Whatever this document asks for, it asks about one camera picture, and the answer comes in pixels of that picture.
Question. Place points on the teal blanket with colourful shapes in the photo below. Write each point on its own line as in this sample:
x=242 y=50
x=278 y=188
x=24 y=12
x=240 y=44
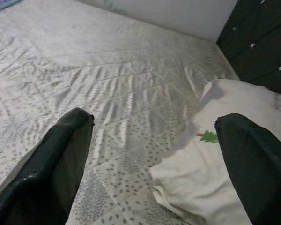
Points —
x=0 y=3

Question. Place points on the black tufted headboard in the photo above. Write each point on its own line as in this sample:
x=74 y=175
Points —
x=260 y=35

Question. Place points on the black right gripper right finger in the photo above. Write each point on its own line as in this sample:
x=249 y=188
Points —
x=260 y=173

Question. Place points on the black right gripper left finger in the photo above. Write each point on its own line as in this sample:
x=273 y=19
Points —
x=44 y=178

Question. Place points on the white dotted mattress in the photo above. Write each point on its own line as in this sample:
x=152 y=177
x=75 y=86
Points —
x=107 y=70

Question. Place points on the white pillow with green tree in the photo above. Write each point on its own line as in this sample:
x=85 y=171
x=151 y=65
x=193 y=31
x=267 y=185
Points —
x=201 y=175

